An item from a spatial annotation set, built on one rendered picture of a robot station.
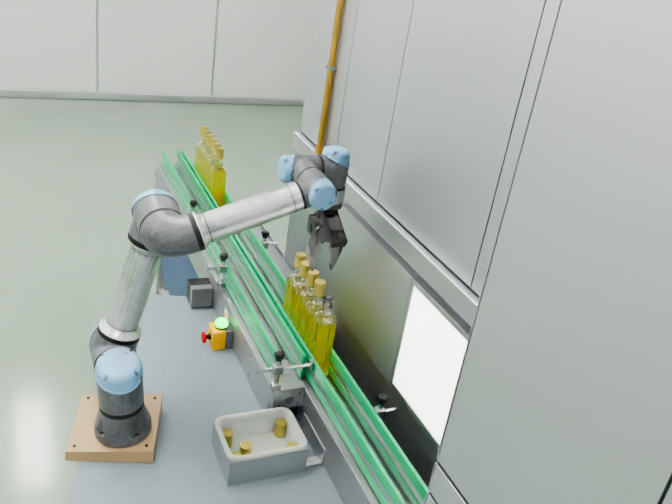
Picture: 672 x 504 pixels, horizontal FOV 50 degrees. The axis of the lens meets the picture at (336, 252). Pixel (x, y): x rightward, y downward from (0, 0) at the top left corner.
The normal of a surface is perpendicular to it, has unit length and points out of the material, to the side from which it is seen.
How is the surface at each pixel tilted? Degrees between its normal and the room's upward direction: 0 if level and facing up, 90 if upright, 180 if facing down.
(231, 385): 0
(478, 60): 90
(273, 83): 90
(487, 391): 90
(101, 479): 0
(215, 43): 90
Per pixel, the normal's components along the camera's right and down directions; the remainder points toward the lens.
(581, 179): -0.91, 0.05
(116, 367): 0.14, -0.79
